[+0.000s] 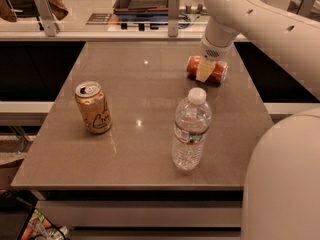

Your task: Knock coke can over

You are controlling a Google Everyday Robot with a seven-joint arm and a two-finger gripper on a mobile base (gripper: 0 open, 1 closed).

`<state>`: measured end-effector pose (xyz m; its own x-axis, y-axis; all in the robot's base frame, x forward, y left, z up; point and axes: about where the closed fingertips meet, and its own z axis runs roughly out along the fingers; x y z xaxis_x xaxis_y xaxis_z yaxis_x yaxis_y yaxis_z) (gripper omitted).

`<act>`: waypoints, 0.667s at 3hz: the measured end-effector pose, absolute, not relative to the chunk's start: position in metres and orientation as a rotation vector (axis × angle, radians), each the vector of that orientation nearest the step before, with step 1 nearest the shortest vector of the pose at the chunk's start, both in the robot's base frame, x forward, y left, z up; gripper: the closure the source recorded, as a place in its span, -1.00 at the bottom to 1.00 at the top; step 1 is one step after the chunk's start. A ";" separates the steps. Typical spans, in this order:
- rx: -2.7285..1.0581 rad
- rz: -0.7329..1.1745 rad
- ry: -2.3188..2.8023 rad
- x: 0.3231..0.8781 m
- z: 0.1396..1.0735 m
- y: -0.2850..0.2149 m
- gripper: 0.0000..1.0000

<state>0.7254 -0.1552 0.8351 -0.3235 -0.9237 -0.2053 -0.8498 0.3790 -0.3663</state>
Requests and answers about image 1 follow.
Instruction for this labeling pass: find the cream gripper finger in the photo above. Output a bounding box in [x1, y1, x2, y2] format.
[196, 57, 216, 82]

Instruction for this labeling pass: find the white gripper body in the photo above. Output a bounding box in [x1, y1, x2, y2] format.
[200, 36, 231, 61]

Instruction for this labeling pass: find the orange coke can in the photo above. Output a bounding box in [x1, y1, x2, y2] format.
[187, 56, 228, 83]

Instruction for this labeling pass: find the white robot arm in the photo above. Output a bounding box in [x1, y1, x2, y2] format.
[201, 0, 320, 240]

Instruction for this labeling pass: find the tan LaCroix can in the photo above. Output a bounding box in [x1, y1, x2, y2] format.
[75, 81, 112, 134]

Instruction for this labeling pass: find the clear plastic water bottle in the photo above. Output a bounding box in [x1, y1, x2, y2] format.
[172, 87, 212, 171]

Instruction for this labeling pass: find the grey open tray bin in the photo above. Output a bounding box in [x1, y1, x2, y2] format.
[112, 0, 177, 14]

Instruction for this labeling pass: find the brown jacket on chair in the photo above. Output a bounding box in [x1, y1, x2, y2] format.
[0, 0, 68, 22]

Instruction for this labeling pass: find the grey drawer cabinet front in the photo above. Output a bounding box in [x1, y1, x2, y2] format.
[37, 191, 242, 240]

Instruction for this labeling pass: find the colourful snack bin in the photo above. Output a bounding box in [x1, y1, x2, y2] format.
[18, 209, 70, 240]

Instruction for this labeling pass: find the grey metal railing post middle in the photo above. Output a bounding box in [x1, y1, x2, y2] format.
[168, 0, 180, 37]

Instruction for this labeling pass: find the grey metal railing post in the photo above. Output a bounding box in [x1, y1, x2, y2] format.
[287, 0, 320, 17]
[34, 0, 59, 37]
[168, 0, 180, 37]

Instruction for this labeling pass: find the grey metal railing post right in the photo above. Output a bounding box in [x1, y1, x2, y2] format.
[287, 0, 320, 17]

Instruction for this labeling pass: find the grey metal railing post left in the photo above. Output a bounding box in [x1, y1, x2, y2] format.
[34, 0, 59, 37]

